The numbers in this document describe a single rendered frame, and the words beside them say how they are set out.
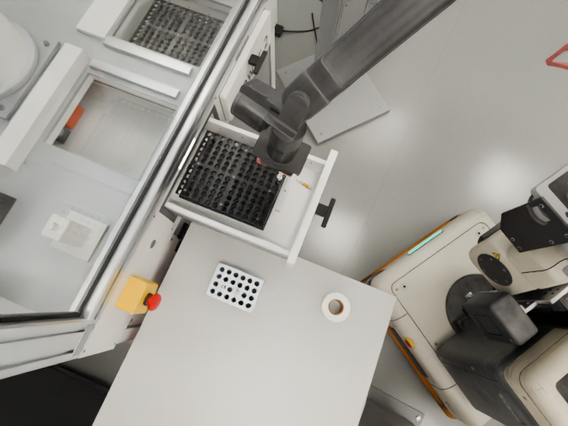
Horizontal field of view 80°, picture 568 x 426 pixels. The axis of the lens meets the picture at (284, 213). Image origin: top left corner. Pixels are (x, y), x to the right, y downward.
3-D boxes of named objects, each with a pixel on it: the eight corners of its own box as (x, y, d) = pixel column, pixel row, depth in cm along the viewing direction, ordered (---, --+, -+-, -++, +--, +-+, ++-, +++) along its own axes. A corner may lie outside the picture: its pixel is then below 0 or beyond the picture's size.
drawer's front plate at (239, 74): (271, 40, 100) (270, 9, 89) (231, 122, 93) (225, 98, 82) (265, 39, 100) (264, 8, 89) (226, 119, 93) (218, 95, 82)
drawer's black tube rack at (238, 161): (289, 171, 87) (291, 161, 81) (263, 232, 83) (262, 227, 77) (212, 141, 89) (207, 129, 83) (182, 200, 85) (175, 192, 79)
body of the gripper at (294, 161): (264, 128, 67) (266, 110, 60) (310, 150, 67) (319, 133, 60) (250, 156, 65) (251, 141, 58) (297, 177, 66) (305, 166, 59)
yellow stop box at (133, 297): (161, 285, 79) (150, 283, 72) (147, 314, 77) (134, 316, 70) (142, 277, 79) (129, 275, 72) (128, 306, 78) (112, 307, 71)
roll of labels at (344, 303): (346, 293, 87) (350, 293, 83) (346, 322, 85) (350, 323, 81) (320, 292, 87) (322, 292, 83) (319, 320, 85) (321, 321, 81)
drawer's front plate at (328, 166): (331, 168, 90) (338, 150, 79) (292, 270, 83) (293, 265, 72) (325, 166, 90) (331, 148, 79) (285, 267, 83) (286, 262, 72)
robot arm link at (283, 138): (295, 146, 53) (314, 119, 54) (259, 122, 53) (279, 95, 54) (289, 161, 59) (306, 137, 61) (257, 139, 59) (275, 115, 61)
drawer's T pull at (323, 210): (335, 200, 79) (336, 198, 78) (324, 229, 77) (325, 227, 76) (321, 194, 79) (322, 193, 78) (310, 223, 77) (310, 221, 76)
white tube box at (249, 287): (264, 281, 87) (264, 281, 84) (252, 313, 85) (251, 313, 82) (221, 264, 88) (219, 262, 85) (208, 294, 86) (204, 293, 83)
